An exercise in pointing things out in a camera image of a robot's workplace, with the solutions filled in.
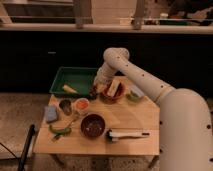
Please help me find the white black handled brush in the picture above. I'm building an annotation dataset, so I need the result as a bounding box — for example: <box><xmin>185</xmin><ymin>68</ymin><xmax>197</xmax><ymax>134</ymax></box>
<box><xmin>106</xmin><ymin>130</ymin><xmax>149</xmax><ymax>141</ymax></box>

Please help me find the dark red bowl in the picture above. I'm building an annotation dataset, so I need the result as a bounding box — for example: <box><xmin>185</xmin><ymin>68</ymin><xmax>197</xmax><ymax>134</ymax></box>
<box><xmin>81</xmin><ymin>114</ymin><xmax>105</xmax><ymax>139</ymax></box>

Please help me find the black tripod leg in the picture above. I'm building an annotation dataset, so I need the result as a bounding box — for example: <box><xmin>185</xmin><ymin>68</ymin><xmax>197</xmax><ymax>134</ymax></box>
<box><xmin>17</xmin><ymin>124</ymin><xmax>35</xmax><ymax>171</ymax></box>

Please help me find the pale yellow food piece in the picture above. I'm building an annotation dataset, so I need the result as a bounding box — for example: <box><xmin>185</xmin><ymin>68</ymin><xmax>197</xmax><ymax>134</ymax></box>
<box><xmin>62</xmin><ymin>84</ymin><xmax>77</xmax><ymax>93</ymax></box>

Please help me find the dark purple grape bunch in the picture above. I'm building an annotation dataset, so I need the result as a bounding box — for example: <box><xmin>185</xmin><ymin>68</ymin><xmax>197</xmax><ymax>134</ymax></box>
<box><xmin>89</xmin><ymin>86</ymin><xmax>98</xmax><ymax>100</ymax></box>

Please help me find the green chili pepper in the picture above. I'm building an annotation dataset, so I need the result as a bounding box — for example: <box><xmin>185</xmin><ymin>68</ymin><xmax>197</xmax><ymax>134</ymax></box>
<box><xmin>49</xmin><ymin>124</ymin><xmax>72</xmax><ymax>139</ymax></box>

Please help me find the long dark counter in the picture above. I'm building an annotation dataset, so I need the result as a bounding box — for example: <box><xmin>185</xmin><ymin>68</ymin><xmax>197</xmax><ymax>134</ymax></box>
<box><xmin>0</xmin><ymin>30</ymin><xmax>213</xmax><ymax>98</ymax></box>

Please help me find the orange filled plastic cup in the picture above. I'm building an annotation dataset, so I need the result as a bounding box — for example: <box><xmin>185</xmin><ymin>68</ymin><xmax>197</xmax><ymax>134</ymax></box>
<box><xmin>74</xmin><ymin>98</ymin><xmax>90</xmax><ymax>115</ymax></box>

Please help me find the green leafy vegetable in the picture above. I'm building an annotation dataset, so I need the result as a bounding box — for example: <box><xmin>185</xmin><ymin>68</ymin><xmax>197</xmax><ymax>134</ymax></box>
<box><xmin>126</xmin><ymin>93</ymin><xmax>140</xmax><ymax>103</ymax></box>

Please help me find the blue sponge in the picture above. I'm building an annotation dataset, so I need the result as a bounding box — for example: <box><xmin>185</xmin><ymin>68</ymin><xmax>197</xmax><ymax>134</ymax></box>
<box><xmin>44</xmin><ymin>106</ymin><xmax>58</xmax><ymax>123</ymax></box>

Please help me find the green plastic tray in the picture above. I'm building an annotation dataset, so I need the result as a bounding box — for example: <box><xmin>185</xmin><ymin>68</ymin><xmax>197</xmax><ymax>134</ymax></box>
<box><xmin>50</xmin><ymin>67</ymin><xmax>97</xmax><ymax>98</ymax></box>

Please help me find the wooden folding table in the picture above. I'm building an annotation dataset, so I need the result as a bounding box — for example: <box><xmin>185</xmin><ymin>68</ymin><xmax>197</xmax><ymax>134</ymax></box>
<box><xmin>32</xmin><ymin>76</ymin><xmax>163</xmax><ymax>170</ymax></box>

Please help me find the small metal cup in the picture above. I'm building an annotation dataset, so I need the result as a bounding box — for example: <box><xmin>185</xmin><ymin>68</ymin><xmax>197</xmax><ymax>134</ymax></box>
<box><xmin>59</xmin><ymin>99</ymin><xmax>72</xmax><ymax>115</ymax></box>

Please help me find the cream box in bowl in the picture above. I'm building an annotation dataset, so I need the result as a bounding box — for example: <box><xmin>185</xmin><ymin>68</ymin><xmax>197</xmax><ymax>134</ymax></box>
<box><xmin>107</xmin><ymin>79</ymin><xmax>120</xmax><ymax>97</ymax></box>

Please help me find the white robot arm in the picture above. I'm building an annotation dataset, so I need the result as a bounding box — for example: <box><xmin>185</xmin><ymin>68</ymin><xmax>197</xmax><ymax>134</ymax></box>
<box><xmin>94</xmin><ymin>48</ymin><xmax>213</xmax><ymax>171</ymax></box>

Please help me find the terracotta orange bowl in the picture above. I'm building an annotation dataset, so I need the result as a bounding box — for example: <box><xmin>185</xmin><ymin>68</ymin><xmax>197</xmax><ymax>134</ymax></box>
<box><xmin>101</xmin><ymin>82</ymin><xmax>125</xmax><ymax>101</ymax></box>

